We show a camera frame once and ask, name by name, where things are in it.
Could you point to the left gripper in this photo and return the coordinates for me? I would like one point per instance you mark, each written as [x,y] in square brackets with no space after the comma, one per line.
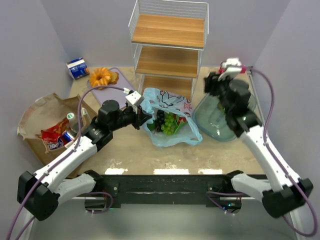
[137,117]

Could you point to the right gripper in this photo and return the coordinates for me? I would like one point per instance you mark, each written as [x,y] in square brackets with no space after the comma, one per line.
[212,83]

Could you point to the black grape bunch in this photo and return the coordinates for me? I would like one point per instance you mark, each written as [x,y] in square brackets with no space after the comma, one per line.
[159,120]

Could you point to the green grape bunch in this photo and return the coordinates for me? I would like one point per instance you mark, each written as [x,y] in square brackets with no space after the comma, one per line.
[169,125]

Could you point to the light blue plastic bag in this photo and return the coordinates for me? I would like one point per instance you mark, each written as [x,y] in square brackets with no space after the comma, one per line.
[156,99]

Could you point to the green label water bottle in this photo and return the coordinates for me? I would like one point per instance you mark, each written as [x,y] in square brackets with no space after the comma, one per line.
[72,122]

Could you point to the red bull can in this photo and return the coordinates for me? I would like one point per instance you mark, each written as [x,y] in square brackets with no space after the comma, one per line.
[68,136]

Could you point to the red candy bag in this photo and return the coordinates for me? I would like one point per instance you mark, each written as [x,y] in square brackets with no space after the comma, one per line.
[53,137]

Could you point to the brown paper grocery bag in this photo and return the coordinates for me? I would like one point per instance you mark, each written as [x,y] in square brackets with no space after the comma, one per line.
[44,113]

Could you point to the green lime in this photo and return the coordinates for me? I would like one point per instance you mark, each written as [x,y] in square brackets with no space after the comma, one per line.
[150,125]

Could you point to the red dragon fruit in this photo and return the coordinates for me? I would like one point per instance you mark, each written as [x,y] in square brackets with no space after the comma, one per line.
[178,123]

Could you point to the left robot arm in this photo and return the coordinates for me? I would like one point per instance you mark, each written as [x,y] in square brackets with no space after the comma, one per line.
[43,191]

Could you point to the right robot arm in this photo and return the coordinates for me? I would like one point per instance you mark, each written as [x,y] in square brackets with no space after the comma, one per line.
[284,190]

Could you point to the clear green food container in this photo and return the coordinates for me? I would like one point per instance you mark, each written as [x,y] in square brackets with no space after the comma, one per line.
[210,120]

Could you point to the pink box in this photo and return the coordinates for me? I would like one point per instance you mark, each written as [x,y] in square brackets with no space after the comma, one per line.
[231,69]

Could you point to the lavender cutting board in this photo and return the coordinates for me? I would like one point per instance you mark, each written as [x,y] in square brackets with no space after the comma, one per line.
[103,95]

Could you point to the bread slice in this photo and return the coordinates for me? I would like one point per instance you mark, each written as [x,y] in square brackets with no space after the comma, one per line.
[114,77]

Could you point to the glazed bundt cake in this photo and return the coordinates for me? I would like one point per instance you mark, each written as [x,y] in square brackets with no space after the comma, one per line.
[100,77]

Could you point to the blue white milk carton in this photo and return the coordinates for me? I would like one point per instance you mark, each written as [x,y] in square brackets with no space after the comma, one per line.
[77,68]

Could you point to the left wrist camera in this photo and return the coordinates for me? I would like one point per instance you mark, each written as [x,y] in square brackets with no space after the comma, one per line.
[133,98]

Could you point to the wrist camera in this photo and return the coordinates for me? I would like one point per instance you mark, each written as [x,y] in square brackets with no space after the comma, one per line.
[133,98]
[229,61]

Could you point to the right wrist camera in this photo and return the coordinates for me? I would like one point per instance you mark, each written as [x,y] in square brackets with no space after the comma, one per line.
[229,61]

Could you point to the white wire wooden shelf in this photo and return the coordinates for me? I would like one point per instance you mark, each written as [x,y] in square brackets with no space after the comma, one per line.
[168,39]

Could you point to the black base frame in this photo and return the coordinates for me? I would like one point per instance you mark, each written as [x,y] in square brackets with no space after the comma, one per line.
[169,189]

